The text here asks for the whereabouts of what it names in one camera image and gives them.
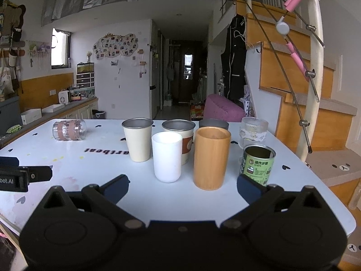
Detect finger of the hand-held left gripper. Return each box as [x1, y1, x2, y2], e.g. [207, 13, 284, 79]
[28, 166, 53, 183]

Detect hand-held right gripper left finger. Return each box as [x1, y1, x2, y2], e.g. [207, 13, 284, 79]
[42, 174, 146, 229]

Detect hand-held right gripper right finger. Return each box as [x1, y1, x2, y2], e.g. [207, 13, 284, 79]
[221, 174, 322, 229]

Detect clear plastic cup pink bands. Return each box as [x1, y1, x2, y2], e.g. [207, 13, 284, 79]
[52, 119, 87, 141]

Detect bamboo wooden cup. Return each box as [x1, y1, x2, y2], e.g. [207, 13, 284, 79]
[193, 127, 231, 190]

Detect cream metal cup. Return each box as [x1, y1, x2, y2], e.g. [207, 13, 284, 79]
[121, 118, 154, 163]

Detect white plastic cup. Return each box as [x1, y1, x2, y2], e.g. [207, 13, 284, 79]
[152, 131, 183, 183]

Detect clear ribbed glass cup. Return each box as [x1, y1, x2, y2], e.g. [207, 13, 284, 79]
[239, 117, 268, 149]

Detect dark grey cup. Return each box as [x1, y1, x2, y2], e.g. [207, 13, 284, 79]
[199, 119, 229, 132]

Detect paper cup with brown sleeve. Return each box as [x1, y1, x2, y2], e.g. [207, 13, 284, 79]
[162, 119, 196, 165]

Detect green tin can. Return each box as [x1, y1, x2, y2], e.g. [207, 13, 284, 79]
[239, 145, 276, 187]

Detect white open box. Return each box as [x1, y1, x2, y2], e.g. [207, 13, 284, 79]
[21, 108, 42, 125]

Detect dark grey storage box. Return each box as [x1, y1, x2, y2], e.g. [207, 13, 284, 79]
[0, 96, 22, 139]

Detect white flat tray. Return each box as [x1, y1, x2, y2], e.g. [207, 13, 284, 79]
[41, 103, 65, 113]

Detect white counter cabinet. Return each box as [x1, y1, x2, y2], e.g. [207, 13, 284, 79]
[42, 97, 99, 121]

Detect purple knitted pouf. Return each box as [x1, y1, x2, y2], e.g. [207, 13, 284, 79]
[203, 94, 246, 123]

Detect bear face stair mat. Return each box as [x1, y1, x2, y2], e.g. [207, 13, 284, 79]
[346, 242, 361, 261]
[305, 149, 361, 187]

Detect red printed box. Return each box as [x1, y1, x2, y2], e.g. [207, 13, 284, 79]
[190, 104, 206, 121]

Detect white drawer unit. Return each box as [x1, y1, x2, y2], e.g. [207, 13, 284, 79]
[76, 72, 95, 90]

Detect glass fish tank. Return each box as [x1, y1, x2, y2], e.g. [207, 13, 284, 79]
[76, 62, 95, 74]

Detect wooden staircase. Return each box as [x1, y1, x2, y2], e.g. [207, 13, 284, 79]
[235, 0, 361, 271]

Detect window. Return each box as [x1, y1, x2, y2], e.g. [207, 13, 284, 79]
[51, 28, 71, 69]

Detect black hanging coat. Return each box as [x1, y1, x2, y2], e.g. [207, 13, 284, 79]
[220, 14, 247, 102]

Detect dark hallway door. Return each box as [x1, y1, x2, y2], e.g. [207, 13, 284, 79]
[179, 47, 196, 103]

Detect photo collage board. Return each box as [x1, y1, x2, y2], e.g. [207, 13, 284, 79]
[93, 33, 139, 61]

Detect white round disc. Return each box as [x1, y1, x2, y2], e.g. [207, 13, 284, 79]
[275, 21, 290, 35]

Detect white railing post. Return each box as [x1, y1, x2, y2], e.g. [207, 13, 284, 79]
[296, 0, 324, 162]

